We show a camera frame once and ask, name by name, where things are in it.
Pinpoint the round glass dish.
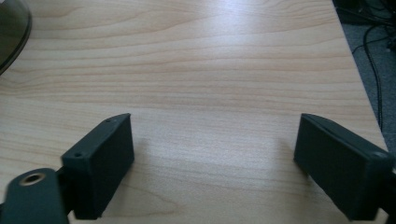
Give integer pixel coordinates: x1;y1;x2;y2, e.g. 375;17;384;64
0;0;33;77

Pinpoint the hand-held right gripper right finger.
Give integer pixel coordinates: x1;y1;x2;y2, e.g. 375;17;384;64
293;113;396;222

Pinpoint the black cable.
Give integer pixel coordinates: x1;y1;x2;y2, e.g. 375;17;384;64
351;24;396;132

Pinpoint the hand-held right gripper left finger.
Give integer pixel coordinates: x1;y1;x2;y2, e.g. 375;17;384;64
61;112;135;220

